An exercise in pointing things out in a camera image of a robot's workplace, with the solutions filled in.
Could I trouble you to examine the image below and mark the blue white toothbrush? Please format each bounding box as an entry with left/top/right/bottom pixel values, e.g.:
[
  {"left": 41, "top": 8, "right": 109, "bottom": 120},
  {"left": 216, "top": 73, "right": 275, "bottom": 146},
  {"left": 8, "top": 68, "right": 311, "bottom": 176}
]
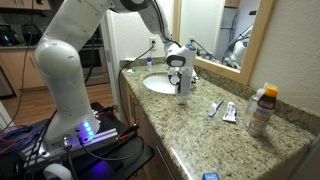
[{"left": 208, "top": 100, "right": 224, "bottom": 118}]

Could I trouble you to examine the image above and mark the small clear blue-cap bottle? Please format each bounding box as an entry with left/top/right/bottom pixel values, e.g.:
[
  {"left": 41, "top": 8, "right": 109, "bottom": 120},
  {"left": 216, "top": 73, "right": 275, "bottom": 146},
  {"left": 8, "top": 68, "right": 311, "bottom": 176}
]
[{"left": 146, "top": 57, "right": 152, "bottom": 72}]

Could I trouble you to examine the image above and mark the black power cable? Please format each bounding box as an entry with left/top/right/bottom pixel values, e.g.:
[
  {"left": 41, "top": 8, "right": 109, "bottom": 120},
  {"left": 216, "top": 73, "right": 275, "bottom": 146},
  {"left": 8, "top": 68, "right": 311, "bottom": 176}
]
[{"left": 117, "top": 42, "right": 156, "bottom": 126}]

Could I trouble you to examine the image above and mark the wooden vanity cabinet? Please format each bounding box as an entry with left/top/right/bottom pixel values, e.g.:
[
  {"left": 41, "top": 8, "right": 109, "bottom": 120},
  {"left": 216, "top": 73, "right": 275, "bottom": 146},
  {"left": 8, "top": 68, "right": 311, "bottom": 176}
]
[{"left": 119, "top": 77, "right": 183, "bottom": 180}]

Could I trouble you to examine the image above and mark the small flat toothpaste tube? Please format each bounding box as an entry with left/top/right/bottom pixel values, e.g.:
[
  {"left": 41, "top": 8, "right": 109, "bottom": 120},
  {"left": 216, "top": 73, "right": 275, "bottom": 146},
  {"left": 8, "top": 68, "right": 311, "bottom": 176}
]
[{"left": 223, "top": 102, "right": 237, "bottom": 123}]

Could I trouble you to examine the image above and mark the clear plastic bottle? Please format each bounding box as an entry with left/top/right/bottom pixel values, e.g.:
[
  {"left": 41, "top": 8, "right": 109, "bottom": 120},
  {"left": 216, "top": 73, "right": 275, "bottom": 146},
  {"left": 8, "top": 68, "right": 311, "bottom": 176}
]
[{"left": 243, "top": 83, "right": 274, "bottom": 127}]

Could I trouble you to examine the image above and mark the right cabinet door handle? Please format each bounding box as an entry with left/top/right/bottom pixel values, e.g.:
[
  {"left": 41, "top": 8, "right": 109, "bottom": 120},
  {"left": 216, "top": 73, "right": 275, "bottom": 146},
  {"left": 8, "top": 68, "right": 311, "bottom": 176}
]
[{"left": 155, "top": 147, "right": 176, "bottom": 180}]

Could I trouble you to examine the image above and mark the green white contact lens case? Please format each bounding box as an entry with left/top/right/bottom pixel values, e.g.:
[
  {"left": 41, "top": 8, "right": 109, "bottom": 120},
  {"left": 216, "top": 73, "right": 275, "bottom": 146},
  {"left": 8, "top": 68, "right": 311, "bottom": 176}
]
[{"left": 127, "top": 69, "right": 136, "bottom": 73}]

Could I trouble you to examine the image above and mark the cabinet door handle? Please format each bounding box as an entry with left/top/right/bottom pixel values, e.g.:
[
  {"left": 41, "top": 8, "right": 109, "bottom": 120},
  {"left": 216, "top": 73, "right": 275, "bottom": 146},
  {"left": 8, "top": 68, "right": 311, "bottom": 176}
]
[
  {"left": 155, "top": 147, "right": 176, "bottom": 180},
  {"left": 129, "top": 94, "right": 135, "bottom": 124}
]

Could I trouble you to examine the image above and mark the white oval sink basin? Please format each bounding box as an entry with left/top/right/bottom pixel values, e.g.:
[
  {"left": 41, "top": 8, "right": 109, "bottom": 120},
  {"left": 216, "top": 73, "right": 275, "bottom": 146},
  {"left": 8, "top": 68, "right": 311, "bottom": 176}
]
[{"left": 143, "top": 74, "right": 179, "bottom": 94}]

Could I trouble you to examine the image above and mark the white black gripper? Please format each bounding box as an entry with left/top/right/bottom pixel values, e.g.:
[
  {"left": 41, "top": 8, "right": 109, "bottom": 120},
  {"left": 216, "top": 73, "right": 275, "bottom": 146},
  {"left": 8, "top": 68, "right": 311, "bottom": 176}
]
[{"left": 165, "top": 43, "right": 196, "bottom": 78}]

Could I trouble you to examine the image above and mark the small blue object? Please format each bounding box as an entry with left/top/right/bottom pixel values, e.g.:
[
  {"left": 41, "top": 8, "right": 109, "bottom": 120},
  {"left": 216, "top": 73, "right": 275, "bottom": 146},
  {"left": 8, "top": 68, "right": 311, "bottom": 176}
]
[{"left": 202, "top": 173, "right": 220, "bottom": 180}]

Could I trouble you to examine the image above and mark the white wall outlet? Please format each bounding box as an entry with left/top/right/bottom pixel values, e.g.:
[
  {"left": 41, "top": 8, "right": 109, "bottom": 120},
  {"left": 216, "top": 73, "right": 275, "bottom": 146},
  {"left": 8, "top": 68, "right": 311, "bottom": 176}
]
[{"left": 149, "top": 37, "right": 157, "bottom": 51}]

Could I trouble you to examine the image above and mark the stainless oven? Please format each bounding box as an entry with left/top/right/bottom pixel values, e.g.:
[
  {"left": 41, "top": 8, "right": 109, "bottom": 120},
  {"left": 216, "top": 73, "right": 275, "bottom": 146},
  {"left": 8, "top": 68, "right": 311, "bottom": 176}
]
[{"left": 79, "top": 26, "right": 109, "bottom": 85}]

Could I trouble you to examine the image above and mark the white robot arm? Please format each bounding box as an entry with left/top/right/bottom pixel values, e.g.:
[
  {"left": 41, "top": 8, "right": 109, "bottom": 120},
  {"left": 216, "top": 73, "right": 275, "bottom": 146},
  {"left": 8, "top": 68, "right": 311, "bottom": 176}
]
[{"left": 35, "top": 0, "right": 196, "bottom": 151}]

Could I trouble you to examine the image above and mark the left cabinet door handle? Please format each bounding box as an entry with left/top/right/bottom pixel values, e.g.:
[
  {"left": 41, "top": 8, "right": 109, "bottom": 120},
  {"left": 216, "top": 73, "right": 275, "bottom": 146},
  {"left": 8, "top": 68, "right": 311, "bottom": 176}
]
[{"left": 129, "top": 94, "right": 135, "bottom": 124}]

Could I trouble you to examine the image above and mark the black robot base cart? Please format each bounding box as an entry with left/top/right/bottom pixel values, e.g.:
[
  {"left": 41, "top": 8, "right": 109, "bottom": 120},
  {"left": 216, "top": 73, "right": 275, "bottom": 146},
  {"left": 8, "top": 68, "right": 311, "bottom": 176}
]
[{"left": 0, "top": 102, "right": 155, "bottom": 180}]

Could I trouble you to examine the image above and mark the orange cap sunscreen bottle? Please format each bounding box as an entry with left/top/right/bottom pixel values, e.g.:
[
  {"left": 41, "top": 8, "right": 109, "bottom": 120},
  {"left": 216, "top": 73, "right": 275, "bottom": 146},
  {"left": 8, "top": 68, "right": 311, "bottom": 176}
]
[{"left": 247, "top": 86, "right": 278, "bottom": 137}]

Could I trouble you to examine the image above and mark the wood framed mirror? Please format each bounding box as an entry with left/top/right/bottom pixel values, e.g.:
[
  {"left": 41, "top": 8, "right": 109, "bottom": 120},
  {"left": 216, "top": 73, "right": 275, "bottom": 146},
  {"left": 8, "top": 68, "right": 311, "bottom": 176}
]
[{"left": 173, "top": 0, "right": 276, "bottom": 85}]

